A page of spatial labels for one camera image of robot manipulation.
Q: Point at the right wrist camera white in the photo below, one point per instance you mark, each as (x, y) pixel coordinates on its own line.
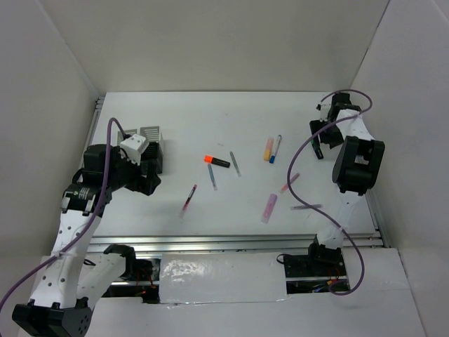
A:
(328, 111)

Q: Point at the orange cap black highlighter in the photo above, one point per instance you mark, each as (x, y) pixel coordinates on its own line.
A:
(215, 161)

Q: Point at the aluminium rail frame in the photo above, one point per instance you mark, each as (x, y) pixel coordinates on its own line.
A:
(196, 124)

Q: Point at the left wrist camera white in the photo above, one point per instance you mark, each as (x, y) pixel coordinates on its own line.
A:
(134, 146)

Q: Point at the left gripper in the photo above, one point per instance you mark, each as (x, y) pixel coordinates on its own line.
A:
(141, 183)

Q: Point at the grey green pen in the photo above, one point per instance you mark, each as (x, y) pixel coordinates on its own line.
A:
(233, 158)

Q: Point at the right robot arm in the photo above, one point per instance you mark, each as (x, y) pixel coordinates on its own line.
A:
(354, 173)

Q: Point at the blue whiteboard marker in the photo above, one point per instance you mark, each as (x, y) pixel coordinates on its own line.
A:
(274, 148)

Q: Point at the white cover sheet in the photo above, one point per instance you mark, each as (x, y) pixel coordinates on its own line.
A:
(221, 278)

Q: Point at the white container back left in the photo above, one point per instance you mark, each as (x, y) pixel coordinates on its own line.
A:
(128, 132)

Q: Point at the pink orange pen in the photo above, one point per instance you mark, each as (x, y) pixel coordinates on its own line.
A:
(290, 182)

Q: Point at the light blue pen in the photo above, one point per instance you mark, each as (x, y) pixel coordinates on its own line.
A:
(212, 177)

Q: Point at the white container back right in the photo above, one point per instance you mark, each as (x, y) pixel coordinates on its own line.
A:
(153, 140)

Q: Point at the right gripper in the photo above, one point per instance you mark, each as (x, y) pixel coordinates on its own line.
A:
(333, 141)

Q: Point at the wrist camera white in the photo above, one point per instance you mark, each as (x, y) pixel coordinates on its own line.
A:
(328, 111)
(134, 146)

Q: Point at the purple pink highlighter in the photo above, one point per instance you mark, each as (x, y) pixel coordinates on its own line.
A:
(266, 215)

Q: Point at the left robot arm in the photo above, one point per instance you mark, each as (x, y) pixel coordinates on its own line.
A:
(63, 302)

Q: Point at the red pen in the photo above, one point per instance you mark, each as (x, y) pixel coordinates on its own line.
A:
(187, 202)

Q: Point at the dark purple pen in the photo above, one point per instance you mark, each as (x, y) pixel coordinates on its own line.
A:
(303, 207)

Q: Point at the white container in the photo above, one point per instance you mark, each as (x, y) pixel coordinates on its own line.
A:
(128, 132)
(153, 140)

